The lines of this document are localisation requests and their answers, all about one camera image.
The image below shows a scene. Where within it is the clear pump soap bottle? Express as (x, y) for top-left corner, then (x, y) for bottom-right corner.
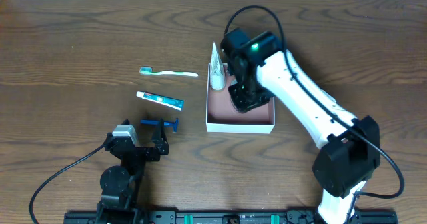
(228, 79), (238, 99)

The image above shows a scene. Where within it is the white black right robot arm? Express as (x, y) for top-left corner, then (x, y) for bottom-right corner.
(205, 29), (390, 223)

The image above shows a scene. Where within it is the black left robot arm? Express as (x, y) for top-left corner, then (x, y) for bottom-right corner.
(94, 119), (169, 223)

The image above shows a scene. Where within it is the blue disposable razor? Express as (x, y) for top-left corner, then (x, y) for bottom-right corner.
(140, 118), (179, 133)

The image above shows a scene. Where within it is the white box pink interior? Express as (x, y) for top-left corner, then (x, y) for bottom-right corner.
(205, 63), (276, 134)

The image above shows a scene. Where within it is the white cone tube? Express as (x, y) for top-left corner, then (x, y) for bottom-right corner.
(209, 42), (226, 91)

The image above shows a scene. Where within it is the green white toothpaste tube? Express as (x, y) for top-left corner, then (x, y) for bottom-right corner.
(136, 91), (184, 111)

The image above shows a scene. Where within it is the green white toothbrush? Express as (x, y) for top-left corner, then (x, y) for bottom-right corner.
(139, 67), (199, 77)

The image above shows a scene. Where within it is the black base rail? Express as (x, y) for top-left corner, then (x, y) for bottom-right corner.
(63, 209), (398, 224)

